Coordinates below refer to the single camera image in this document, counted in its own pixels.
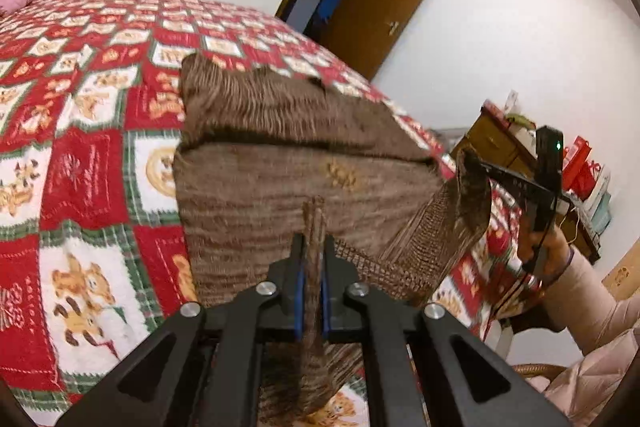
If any brown cardboard box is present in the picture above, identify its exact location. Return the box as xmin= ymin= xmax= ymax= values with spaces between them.
xmin=602 ymin=239 xmax=640 ymax=303

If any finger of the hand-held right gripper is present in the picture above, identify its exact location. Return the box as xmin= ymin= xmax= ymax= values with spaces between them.
xmin=470 ymin=156 xmax=557 ymax=214

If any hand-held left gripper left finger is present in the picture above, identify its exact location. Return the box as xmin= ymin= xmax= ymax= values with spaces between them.
xmin=55 ymin=233 xmax=308 ymax=427

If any person's pink quilted jacket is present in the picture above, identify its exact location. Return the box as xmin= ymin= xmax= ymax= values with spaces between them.
xmin=542 ymin=327 xmax=640 ymax=427

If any person's right forearm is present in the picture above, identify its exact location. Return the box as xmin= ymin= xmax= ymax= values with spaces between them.
xmin=542 ymin=252 xmax=640 ymax=353

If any purple wrist band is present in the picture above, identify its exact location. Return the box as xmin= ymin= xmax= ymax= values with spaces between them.
xmin=547 ymin=247 xmax=577 ymax=283

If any red patterned gift bag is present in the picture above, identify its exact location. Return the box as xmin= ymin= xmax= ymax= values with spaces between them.
xmin=575 ymin=158 xmax=610 ymax=204

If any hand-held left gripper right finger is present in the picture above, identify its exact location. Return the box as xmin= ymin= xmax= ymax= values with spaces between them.
xmin=320 ymin=233 xmax=572 ymax=427

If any brown wooden door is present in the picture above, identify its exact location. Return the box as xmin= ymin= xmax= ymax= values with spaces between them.
xmin=317 ymin=0 xmax=448 ymax=80

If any brown wooden desk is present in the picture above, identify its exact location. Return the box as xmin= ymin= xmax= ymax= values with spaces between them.
xmin=450 ymin=104 xmax=601 ymax=263

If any red checked printed bedspread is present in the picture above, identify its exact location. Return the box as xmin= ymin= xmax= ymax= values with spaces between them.
xmin=0 ymin=0 xmax=541 ymax=427

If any black cable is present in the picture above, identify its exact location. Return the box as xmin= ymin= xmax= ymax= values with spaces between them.
xmin=482 ymin=257 xmax=543 ymax=343

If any pink patterned flat box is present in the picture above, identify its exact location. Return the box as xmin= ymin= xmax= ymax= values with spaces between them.
xmin=481 ymin=101 xmax=512 ymax=122

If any brown knitted sweater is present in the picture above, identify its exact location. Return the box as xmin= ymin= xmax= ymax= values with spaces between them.
xmin=172 ymin=52 xmax=493 ymax=425

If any person's right hand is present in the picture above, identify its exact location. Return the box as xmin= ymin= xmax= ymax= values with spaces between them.
xmin=524 ymin=226 xmax=576 ymax=289

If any white paper bag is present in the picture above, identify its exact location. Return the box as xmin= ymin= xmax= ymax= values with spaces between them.
xmin=510 ymin=126 xmax=540 ymax=155

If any light blue gift bag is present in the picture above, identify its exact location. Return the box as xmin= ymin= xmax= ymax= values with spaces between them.
xmin=586 ymin=191 xmax=614 ymax=235

